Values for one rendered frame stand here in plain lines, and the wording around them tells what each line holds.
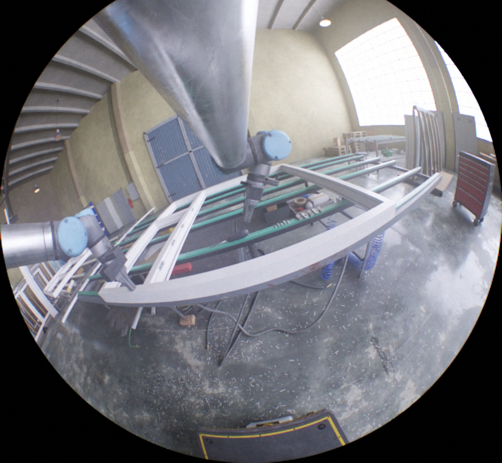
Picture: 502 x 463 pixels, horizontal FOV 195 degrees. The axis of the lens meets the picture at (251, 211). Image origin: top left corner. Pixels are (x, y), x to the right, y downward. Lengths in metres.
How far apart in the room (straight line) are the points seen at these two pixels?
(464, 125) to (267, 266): 6.79
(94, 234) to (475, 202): 3.75
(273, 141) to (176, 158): 6.89
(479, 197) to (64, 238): 3.59
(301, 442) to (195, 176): 7.47
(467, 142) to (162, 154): 11.95
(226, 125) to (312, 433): 1.09
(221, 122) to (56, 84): 9.87
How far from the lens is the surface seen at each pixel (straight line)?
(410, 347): 1.47
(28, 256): 0.43
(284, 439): 1.01
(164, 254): 0.75
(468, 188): 3.28
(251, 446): 1.06
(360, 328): 1.33
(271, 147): 0.42
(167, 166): 7.48
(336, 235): 0.47
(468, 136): 6.76
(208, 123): 0.15
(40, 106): 10.85
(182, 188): 7.38
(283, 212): 1.28
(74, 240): 0.41
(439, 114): 6.90
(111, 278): 0.61
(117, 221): 10.20
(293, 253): 0.43
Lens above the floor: 1.23
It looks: 24 degrees down
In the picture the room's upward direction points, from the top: 19 degrees counter-clockwise
